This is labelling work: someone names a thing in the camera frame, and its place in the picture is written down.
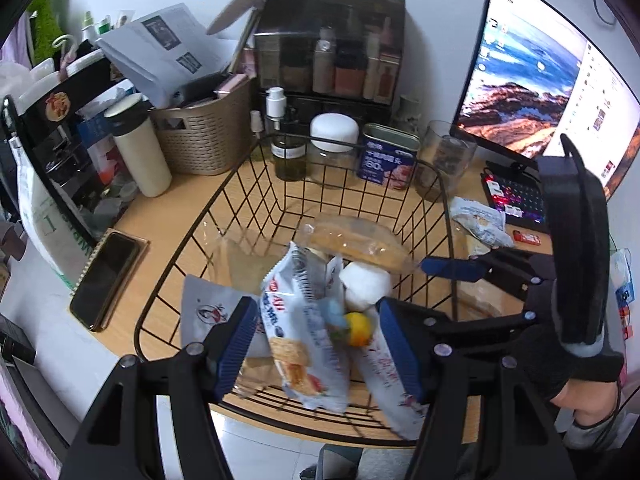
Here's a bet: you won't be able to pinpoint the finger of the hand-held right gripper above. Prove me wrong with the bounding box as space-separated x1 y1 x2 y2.
422 280 557 349
420 250 557 287

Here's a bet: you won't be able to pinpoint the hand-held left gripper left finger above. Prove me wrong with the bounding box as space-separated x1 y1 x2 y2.
59 296 260 480

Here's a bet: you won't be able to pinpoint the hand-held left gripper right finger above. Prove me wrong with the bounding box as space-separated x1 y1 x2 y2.
377 298 573 480

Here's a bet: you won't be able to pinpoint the white red-print powder packet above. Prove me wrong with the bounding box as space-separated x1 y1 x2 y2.
180 274 267 357
350 310 432 442

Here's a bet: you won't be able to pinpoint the small yellow fruit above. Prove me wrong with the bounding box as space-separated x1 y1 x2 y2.
344 312 374 348

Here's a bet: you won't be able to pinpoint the silver blue biscuit packet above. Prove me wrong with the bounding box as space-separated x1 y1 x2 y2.
448 195 516 249
259 241 352 414

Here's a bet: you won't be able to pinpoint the white round bun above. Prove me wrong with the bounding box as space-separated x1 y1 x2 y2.
339 261 394 312

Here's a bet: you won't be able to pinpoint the clear bag of bread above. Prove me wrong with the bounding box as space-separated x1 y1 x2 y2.
302 214 422 275

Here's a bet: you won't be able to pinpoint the black wire basket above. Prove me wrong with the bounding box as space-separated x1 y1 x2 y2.
133 131 459 442

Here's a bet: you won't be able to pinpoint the person's right forearm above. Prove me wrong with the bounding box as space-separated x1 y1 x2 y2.
550 379 627 452

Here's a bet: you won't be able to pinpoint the person's right hand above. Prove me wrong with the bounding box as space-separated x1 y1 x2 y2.
520 320 626 404

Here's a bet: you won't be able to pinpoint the black backlit keyboard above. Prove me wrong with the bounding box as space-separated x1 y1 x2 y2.
480 160 552 234

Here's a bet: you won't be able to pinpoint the clear glass cup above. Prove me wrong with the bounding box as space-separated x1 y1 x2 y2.
414 119 479 204

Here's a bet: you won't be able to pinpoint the blue tin can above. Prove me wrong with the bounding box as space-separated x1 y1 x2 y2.
355 122 421 191

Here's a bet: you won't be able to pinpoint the phone in brown case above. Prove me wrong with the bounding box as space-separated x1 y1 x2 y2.
69 229 151 333

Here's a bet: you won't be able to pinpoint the curved computer monitor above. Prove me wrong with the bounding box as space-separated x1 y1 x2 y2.
450 0 640 199

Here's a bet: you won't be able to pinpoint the clear jar with white lid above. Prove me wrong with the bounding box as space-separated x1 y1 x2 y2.
307 113 361 191

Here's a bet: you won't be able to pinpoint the dark pump bottle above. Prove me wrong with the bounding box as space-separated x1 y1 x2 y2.
264 87 307 182

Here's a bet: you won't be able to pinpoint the white flask with black lid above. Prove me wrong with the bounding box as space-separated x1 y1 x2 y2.
103 92 174 199

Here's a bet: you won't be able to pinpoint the beige woven plastic basket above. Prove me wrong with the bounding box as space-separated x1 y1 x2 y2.
149 76 254 177

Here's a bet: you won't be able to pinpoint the white plastic bag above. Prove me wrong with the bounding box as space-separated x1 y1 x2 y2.
16 149 97 292

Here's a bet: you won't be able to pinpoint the dark cosmetics organizer box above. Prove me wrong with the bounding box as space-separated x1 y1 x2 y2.
252 0 406 117

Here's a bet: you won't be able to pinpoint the printed paper sheets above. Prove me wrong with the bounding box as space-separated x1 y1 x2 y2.
94 2 237 109

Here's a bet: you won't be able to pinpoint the black box with orange logo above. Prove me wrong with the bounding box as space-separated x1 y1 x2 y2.
19 60 132 128

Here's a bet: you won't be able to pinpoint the green plant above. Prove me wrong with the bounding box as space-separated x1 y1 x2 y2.
26 0 72 47

